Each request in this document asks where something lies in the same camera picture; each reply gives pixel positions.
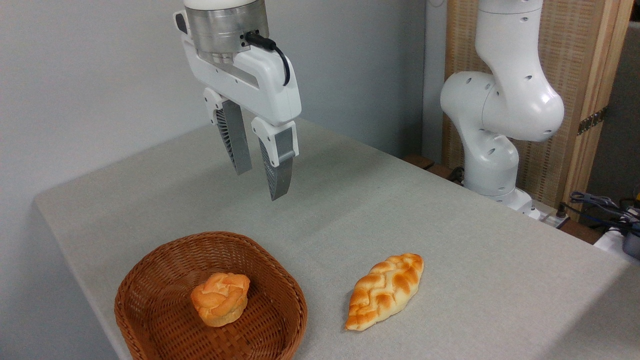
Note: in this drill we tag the wooden rattan folding screen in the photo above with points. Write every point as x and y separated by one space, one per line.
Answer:
575 60

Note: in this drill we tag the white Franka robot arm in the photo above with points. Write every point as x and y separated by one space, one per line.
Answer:
500 100

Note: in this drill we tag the metal screen hinge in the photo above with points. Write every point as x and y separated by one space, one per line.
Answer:
592 121

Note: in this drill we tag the braided long bread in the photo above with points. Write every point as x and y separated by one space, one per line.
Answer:
382 292

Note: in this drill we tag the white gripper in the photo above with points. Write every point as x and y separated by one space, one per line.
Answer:
260 82

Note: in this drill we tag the brown wicker basket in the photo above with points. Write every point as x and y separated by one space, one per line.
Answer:
160 300

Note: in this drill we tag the grey tablecloth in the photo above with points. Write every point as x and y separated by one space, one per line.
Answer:
400 210

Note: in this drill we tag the round bread roll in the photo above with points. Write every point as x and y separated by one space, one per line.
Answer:
220 300

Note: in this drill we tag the white and grey box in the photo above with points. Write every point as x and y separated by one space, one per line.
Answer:
620 242

